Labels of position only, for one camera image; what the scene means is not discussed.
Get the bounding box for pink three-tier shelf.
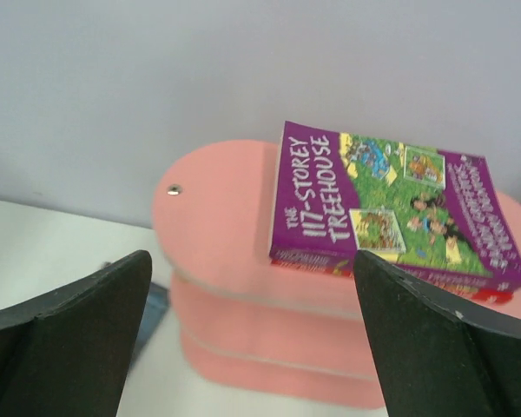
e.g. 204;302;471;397
153;141;521;409

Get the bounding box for purple 117-Storey Treehouse book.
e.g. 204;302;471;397
269;122;521;293

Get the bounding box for red 13-Storey Treehouse book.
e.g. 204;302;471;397
270;260;513;305

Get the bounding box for dark blue Nineteen Eighty-Four book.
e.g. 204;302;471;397
129;282;170;370

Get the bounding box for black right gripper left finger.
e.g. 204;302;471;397
0;250;152;417

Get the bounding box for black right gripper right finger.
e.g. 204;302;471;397
353;250;521;416

